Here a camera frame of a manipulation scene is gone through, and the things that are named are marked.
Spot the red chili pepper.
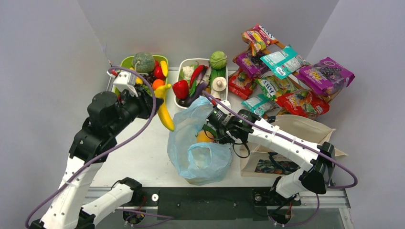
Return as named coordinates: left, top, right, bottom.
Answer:
left=189, top=65, right=206, bottom=89

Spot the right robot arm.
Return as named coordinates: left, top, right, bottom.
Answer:
left=206, top=108, right=335, bottom=205

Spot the green fruit tray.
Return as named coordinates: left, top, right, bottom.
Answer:
left=111, top=54, right=169, bottom=95

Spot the green candy bag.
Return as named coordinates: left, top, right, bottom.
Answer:
left=255, top=76, right=297, bottom=100

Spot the orange peach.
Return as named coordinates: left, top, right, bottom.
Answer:
left=196, top=130, right=215, bottom=143

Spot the red snack bag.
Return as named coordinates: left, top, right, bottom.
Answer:
left=228, top=68, right=255, bottom=100
left=275, top=89, right=330, bottom=119

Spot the red snack bag left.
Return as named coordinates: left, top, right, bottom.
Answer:
left=228, top=68, right=255, bottom=100

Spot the orange tangerine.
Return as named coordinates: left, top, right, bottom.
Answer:
left=152, top=79, right=166, bottom=91

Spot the green melon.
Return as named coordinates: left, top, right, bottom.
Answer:
left=132, top=52, right=155, bottom=73

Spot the red snack bag right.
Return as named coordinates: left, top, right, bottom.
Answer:
left=275, top=89, right=330, bottom=119

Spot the white mushroom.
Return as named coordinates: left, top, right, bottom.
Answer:
left=212, top=77, right=227, bottom=92

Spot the top orange candy bag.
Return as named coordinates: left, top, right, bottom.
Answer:
left=241, top=24, right=278, bottom=56

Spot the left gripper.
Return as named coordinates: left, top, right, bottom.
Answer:
left=111, top=85, right=163, bottom=134

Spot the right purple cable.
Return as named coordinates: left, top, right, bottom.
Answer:
left=202, top=91, right=359, bottom=228

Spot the purple cable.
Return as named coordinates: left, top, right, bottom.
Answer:
left=24, top=66, right=174, bottom=229
left=202, top=91, right=359, bottom=228

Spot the light blue plastic bag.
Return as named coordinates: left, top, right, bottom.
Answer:
left=167, top=96, right=233, bottom=186

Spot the green cucumber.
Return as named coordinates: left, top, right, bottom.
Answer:
left=202, top=124, right=218, bottom=139

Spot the purple eggplant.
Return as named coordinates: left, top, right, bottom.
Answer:
left=177, top=82, right=209, bottom=107

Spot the white vegetable tray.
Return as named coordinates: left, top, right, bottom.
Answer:
left=174, top=58, right=229, bottom=110

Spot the wooden display rack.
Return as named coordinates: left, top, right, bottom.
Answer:
left=228, top=41, right=341, bottom=121

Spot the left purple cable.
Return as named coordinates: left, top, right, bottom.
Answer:
left=24, top=66, right=174, bottom=229

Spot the small purple snack bag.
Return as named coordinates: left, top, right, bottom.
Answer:
left=233, top=51, right=273, bottom=78

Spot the red bell pepper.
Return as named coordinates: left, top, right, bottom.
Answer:
left=172, top=80, right=189, bottom=100

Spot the teal snack bag upper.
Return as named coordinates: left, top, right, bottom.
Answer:
left=261, top=45, right=310, bottom=79

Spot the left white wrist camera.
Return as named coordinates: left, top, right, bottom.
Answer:
left=113, top=70, right=138, bottom=97

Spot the large purple snack bag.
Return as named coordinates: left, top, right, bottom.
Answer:
left=297, top=57, right=355, bottom=97

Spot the teal snack bag lower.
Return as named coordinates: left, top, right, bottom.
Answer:
left=241, top=94, right=276, bottom=117

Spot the yellow lemon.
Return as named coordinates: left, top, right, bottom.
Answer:
left=192, top=150, right=211, bottom=169

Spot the white cauliflower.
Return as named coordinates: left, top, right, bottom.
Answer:
left=181, top=66, right=195, bottom=81

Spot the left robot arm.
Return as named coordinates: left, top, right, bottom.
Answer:
left=25, top=88, right=164, bottom=229

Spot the yellow banana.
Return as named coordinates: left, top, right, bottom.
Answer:
left=152, top=84, right=175, bottom=131

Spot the green cabbage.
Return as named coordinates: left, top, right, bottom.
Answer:
left=209, top=51, right=227, bottom=70

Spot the teal snack bag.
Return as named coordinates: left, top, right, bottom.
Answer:
left=241, top=94, right=276, bottom=117
left=261, top=45, right=310, bottom=79

